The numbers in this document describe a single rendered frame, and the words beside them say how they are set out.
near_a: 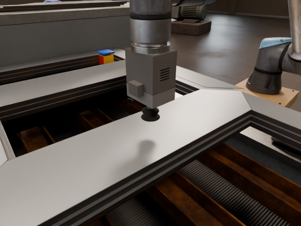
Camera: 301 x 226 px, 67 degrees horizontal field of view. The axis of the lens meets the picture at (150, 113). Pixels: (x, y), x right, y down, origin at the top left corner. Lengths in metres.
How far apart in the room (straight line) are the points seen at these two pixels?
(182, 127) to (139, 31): 0.25
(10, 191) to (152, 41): 0.35
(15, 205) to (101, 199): 0.13
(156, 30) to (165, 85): 0.11
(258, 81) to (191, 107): 0.54
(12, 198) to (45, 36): 0.89
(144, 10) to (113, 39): 0.95
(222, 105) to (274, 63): 0.47
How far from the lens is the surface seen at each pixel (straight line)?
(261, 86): 1.12
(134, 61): 0.45
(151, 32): 0.41
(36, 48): 1.21
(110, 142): 0.50
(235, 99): 0.72
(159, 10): 0.41
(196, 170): 0.89
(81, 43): 1.27
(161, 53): 0.42
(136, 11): 0.42
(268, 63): 1.10
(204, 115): 0.61
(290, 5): 0.88
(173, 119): 0.58
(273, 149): 0.86
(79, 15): 1.26
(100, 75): 0.89
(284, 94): 1.17
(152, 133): 0.52
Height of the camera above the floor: 1.15
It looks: 29 degrees down
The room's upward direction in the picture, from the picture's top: straight up
